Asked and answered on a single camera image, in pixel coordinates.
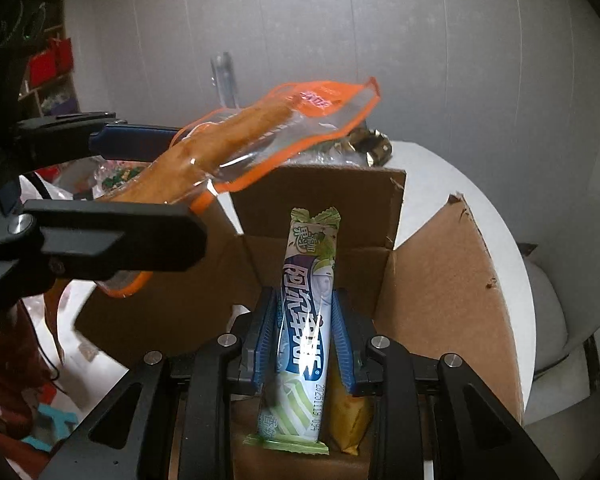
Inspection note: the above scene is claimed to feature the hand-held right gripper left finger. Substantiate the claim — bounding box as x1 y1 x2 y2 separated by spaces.
40 287 281 480

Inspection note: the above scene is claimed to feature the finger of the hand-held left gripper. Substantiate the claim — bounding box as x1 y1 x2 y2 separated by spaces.
14 110 182 172
4 199 209 282

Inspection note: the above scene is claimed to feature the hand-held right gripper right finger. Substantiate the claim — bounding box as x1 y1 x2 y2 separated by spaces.
330 290 561 480

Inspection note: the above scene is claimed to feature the green white snack packet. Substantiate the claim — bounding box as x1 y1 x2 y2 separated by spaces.
242 207 343 456

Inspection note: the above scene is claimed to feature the orange edged clear snack packet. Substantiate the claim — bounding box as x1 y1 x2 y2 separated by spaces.
95 77 383 301

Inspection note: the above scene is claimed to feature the brown cardboard box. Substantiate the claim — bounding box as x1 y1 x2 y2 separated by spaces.
75 165 526 480

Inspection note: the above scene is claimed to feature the red gift bag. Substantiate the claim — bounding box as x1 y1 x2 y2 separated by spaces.
50 35 75 74
27 50 57 87

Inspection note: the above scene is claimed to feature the yellow snack packet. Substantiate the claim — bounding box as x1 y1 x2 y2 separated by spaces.
327 360 374 456

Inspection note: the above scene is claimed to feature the purple box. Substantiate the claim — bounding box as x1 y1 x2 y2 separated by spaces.
40 97 79 116

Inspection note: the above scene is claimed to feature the white plastic bag red print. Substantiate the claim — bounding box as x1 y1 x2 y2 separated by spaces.
20 157 103 203

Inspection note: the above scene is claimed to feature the wooden shelf unit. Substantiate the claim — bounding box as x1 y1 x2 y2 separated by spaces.
10 0 81 121

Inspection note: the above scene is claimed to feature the red patterned clothing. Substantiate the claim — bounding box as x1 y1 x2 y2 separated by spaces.
0 300 58 463

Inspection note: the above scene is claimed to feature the clear bag with green contents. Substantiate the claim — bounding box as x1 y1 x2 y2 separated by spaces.
280 135 372 169

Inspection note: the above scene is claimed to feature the light grey chair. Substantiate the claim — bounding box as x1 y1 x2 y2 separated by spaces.
519 244 587 387

